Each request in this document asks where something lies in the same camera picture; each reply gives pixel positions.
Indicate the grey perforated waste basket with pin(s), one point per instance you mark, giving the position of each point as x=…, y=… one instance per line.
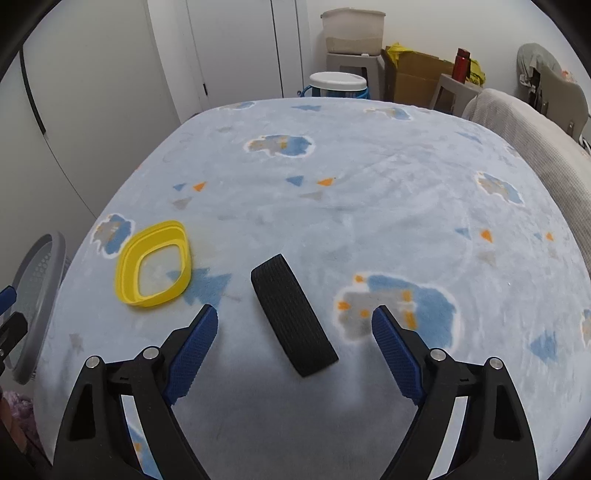
x=51, y=277

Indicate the grey plastic stool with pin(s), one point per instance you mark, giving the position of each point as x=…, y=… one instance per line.
x=351, y=62
x=450, y=83

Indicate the white chair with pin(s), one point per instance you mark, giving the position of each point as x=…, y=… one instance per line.
x=563, y=92

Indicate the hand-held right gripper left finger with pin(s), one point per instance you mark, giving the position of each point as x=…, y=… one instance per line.
x=194, y=350

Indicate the clear plastic storage box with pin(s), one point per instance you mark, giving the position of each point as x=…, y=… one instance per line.
x=353, y=27

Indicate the black rubber tyre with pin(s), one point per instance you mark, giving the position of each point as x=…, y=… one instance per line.
x=291, y=314

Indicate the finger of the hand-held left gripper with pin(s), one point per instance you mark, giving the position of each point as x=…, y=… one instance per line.
x=7, y=300
x=11, y=330

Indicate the yellow plastic lid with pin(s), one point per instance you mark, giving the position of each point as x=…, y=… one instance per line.
x=124, y=272

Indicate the grey garment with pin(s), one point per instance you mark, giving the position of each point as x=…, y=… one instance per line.
x=535, y=53

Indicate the yellow plastic bag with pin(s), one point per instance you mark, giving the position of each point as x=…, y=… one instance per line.
x=477, y=74
x=397, y=51

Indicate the red bottle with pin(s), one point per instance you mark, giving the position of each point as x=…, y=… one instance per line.
x=461, y=67

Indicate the purple patterned cloth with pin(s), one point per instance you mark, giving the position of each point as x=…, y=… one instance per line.
x=16, y=404

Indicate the brown cardboard box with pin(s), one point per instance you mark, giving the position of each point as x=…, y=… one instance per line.
x=415, y=78

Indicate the light blue printed blanket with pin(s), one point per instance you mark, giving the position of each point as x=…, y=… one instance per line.
x=369, y=221

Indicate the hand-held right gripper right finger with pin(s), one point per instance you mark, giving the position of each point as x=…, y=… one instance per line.
x=397, y=355

